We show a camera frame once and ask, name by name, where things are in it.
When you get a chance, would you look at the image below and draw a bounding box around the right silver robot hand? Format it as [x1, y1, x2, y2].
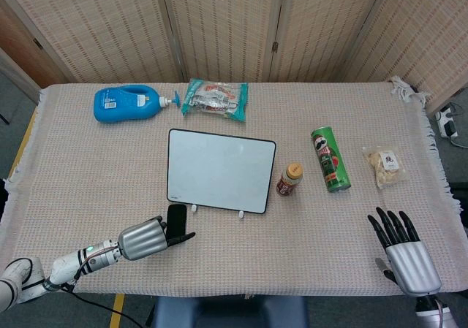
[367, 207, 442, 295]

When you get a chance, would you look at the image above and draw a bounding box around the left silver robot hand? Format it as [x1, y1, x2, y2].
[118, 216, 197, 262]

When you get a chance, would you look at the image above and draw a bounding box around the black whiteboard eraser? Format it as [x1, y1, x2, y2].
[166, 204, 188, 240]

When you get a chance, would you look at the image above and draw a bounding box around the beige woven tablecloth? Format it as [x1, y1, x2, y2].
[0, 76, 462, 300]

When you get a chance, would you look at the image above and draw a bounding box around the clear bag of nuts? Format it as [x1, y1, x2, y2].
[362, 145, 407, 190]

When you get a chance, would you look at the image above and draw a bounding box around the green Pringles can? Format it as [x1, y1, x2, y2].
[311, 126, 352, 193]

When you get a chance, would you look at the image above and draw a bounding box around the blue pump detergent bottle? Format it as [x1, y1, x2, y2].
[93, 85, 181, 123]

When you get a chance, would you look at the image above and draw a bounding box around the white power strip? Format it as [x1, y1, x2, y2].
[434, 105, 459, 139]

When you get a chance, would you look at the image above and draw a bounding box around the Costa coffee bottle yellow cap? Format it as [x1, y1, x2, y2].
[276, 162, 305, 198]

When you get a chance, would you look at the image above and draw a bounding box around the teal snack bag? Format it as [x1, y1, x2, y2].
[181, 78, 249, 123]

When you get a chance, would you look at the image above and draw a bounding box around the woven folding screen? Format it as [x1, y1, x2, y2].
[0, 0, 468, 117]

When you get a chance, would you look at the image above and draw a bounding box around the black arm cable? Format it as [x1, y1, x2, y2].
[60, 286, 154, 328]

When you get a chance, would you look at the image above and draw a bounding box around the small whiteboard with black frame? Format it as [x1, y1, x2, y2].
[166, 128, 277, 216]

